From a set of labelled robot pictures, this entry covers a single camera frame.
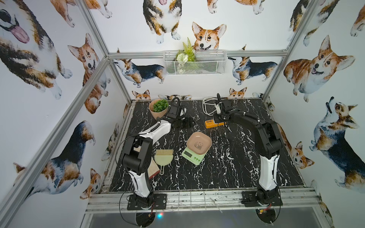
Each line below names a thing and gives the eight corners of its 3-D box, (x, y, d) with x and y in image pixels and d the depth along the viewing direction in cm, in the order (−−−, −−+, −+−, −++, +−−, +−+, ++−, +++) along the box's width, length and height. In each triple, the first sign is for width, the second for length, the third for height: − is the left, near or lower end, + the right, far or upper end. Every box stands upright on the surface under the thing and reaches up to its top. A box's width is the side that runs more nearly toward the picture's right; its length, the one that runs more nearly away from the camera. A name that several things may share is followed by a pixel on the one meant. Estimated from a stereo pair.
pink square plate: (182, 146, 96) (181, 141, 91) (197, 132, 103) (197, 127, 98) (199, 161, 90) (199, 156, 85) (213, 145, 97) (214, 140, 92)
